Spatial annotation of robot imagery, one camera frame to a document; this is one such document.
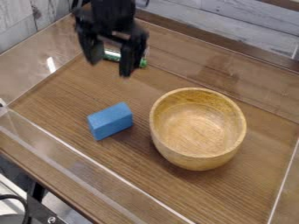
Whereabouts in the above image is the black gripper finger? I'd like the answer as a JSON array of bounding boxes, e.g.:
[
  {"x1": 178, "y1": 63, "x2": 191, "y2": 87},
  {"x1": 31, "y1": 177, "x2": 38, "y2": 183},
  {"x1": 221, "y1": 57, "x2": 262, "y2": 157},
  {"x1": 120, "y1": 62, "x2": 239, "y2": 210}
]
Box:
[
  {"x1": 76, "y1": 27, "x2": 107, "y2": 67},
  {"x1": 118, "y1": 38, "x2": 148, "y2": 79}
]

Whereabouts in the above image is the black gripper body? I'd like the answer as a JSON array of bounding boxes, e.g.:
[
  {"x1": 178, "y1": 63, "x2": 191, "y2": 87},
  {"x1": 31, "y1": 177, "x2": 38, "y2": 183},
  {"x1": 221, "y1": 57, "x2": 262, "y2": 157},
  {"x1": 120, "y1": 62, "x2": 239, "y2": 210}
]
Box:
[{"x1": 72, "y1": 0, "x2": 150, "y2": 44}]

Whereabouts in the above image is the blue foam block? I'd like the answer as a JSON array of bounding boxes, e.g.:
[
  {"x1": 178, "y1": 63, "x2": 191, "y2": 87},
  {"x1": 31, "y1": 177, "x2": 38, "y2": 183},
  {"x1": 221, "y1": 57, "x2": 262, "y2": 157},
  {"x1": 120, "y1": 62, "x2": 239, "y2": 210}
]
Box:
[{"x1": 88, "y1": 102, "x2": 134, "y2": 141}]

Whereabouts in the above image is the brown wooden bowl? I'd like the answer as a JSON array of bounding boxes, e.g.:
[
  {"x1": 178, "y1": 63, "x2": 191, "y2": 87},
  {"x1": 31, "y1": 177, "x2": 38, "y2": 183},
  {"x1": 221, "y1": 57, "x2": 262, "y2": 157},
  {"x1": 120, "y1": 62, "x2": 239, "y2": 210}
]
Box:
[{"x1": 150, "y1": 87, "x2": 247, "y2": 171}]

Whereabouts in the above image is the green white marker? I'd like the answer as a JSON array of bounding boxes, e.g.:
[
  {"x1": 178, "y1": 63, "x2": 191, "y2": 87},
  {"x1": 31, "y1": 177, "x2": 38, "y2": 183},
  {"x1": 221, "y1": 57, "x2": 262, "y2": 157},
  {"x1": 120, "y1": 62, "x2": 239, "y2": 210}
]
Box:
[{"x1": 104, "y1": 49, "x2": 147, "y2": 68}]

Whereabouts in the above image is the clear acrylic tray wall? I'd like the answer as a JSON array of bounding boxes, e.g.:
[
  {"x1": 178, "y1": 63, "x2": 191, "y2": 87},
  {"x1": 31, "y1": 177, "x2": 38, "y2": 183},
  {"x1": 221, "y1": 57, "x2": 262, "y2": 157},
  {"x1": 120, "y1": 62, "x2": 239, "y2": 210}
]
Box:
[{"x1": 0, "y1": 100, "x2": 195, "y2": 224}]

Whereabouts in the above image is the black cable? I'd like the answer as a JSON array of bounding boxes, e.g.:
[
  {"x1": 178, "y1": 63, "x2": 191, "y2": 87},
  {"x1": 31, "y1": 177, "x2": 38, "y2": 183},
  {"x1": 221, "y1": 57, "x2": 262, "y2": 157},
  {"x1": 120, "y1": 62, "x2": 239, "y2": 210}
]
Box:
[{"x1": 0, "y1": 193, "x2": 32, "y2": 224}]

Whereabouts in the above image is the black metal table bracket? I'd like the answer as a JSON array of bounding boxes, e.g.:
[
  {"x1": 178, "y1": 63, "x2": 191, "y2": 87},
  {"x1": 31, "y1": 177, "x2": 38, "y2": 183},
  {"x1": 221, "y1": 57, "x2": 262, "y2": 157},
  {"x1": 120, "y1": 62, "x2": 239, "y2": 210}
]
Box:
[{"x1": 27, "y1": 182, "x2": 67, "y2": 224}]

